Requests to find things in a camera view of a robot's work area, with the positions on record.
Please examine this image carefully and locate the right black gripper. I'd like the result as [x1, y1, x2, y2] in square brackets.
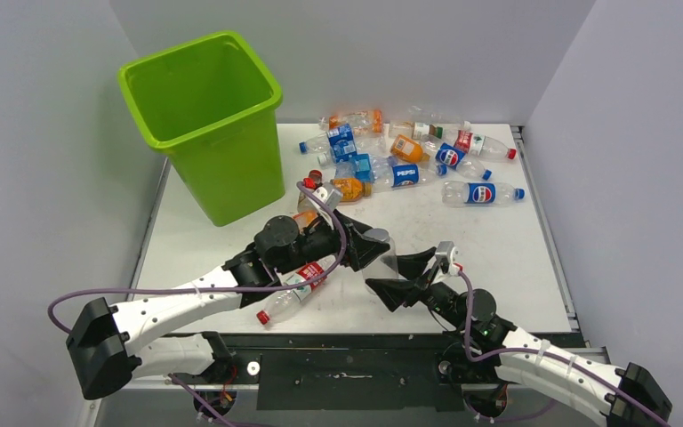
[366, 248, 469, 330]

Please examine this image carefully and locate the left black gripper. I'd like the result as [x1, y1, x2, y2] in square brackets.
[275, 207, 388, 275]

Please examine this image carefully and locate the clear bottle without label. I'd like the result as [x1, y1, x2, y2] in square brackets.
[362, 228, 399, 281]

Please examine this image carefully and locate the pepsi bottle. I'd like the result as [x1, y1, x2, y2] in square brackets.
[421, 141, 492, 181]
[372, 157, 447, 193]
[441, 181, 526, 207]

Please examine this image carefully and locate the red label clear bottle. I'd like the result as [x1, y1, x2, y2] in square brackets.
[256, 257, 333, 326]

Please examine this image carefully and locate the green plastic bin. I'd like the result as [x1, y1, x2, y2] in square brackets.
[117, 31, 285, 227]

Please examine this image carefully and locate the crushed orange label bottle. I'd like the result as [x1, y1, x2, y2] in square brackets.
[293, 210, 318, 234]

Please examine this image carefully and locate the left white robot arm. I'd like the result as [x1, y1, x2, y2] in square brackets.
[66, 214, 390, 400]

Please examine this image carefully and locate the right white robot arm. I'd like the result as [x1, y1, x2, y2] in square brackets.
[366, 242, 672, 426]

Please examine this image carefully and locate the small orange juice bottle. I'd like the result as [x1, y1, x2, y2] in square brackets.
[331, 177, 373, 203]

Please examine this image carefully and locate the small red-cap bottle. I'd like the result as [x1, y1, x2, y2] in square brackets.
[297, 169, 323, 214]

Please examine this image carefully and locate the crushed blue label bottle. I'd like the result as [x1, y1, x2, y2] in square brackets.
[334, 154, 398, 182]

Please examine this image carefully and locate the blue label clear bottle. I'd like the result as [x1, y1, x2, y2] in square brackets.
[298, 125, 385, 166]

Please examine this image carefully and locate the orange bottle barcode label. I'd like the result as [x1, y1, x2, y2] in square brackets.
[390, 134, 430, 164]

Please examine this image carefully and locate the green-red label bottle rear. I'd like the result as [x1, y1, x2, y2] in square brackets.
[388, 121, 471, 142]

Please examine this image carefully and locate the orange label bottle rear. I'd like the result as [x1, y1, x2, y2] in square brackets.
[318, 109, 384, 135]

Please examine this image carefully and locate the red label bottle rear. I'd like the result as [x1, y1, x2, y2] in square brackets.
[446, 130, 518, 162]

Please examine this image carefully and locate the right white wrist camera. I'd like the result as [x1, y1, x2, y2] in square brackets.
[434, 241, 462, 277]

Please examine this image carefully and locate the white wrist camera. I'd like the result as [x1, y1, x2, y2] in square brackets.
[309, 183, 342, 213]
[434, 241, 462, 277]

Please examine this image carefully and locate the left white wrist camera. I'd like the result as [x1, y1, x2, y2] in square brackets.
[309, 183, 342, 213]

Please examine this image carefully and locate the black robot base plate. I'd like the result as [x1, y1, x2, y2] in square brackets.
[176, 334, 500, 412]

